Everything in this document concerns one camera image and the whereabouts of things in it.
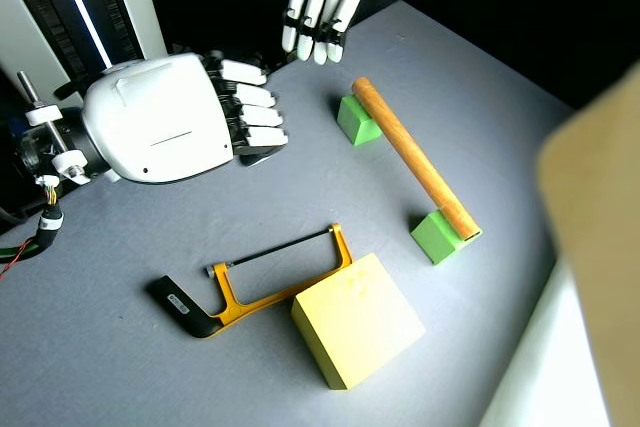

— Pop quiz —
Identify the tan blurred board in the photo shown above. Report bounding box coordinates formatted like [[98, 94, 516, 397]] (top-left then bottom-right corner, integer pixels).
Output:
[[537, 61, 640, 427]]

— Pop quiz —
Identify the yellow foam block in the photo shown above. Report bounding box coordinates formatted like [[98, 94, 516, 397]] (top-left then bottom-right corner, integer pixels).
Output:
[[290, 251, 427, 392]]

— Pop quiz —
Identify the white blurred surface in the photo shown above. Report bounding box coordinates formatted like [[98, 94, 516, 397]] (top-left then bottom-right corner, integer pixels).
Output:
[[479, 256, 612, 427]]

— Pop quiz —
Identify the grey table cloth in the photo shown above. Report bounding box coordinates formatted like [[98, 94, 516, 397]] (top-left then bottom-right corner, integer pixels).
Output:
[[0, 0, 576, 427]]

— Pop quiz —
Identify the green foam block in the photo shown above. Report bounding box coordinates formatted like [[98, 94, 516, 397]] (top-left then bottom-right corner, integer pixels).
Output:
[[409, 210, 484, 266], [335, 95, 384, 147]]

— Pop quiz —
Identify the brown wooden dowel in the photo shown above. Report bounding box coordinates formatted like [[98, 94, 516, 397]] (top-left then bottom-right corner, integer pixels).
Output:
[[351, 76, 480, 241]]

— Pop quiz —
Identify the yellow black hacksaw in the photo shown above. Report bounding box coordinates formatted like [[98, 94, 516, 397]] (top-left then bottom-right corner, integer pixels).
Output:
[[144, 223, 355, 340]]

